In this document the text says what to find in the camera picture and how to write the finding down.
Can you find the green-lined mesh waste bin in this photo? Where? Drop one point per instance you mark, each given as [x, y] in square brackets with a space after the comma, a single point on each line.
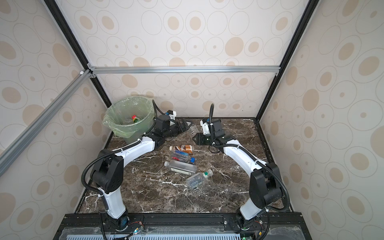
[118, 118]

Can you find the diagonal aluminium rail left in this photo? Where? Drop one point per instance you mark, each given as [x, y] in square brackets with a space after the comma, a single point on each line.
[27, 136]

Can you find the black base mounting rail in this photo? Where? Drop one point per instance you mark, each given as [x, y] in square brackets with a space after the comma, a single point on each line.
[206, 226]

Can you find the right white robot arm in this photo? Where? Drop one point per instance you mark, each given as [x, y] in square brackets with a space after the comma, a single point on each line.
[267, 191]

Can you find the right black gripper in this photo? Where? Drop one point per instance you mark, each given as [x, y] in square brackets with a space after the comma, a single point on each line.
[199, 139]

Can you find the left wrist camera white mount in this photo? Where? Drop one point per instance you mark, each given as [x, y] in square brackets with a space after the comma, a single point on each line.
[172, 114]

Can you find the horizontal aluminium rail back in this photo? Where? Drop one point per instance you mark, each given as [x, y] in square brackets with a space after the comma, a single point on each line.
[185, 70]

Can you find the clear square bottle white cap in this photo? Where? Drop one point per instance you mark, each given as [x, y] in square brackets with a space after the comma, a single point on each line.
[181, 167]

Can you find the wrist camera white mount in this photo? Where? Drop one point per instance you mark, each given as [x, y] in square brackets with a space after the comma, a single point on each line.
[204, 123]
[172, 114]

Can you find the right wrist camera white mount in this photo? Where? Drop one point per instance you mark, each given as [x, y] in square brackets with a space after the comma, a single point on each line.
[204, 123]

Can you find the brown Nescafe bottle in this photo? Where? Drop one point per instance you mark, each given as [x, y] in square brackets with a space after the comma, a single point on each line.
[183, 148]

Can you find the green soda bottle yellow cap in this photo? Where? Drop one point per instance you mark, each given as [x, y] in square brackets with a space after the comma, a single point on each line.
[136, 119]

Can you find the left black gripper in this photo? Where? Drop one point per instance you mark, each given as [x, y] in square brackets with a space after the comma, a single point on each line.
[180, 130]

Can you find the clear small bottle green-white cap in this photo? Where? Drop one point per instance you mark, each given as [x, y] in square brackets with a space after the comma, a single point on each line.
[199, 179]

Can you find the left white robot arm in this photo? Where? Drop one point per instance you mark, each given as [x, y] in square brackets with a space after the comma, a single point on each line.
[105, 174]

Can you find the clear crushed bottle blue cap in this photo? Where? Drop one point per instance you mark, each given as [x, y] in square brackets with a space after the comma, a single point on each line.
[182, 157]

